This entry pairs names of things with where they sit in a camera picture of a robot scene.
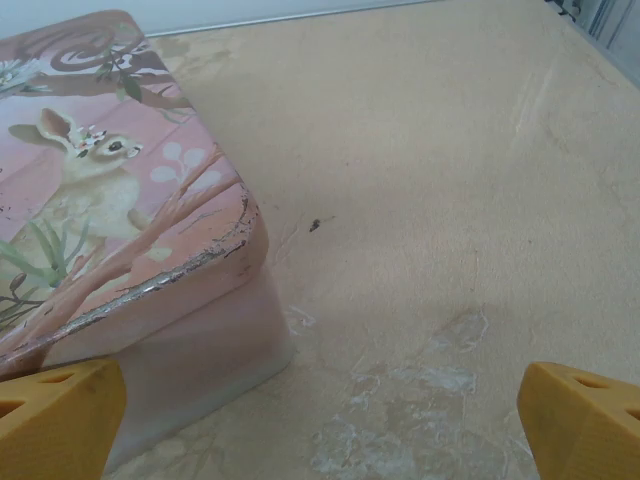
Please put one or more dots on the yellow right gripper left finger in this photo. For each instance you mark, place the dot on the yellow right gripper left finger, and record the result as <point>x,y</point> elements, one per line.
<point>60,425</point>

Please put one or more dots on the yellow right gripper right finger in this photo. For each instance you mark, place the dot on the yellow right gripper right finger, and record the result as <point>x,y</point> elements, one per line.
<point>585,430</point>

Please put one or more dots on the pink rabbit print tin box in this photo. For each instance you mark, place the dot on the pink rabbit print tin box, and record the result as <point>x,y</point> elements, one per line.
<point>125,200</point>

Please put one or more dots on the aluminium table edge rail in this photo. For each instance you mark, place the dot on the aluminium table edge rail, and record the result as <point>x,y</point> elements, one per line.
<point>225,25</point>

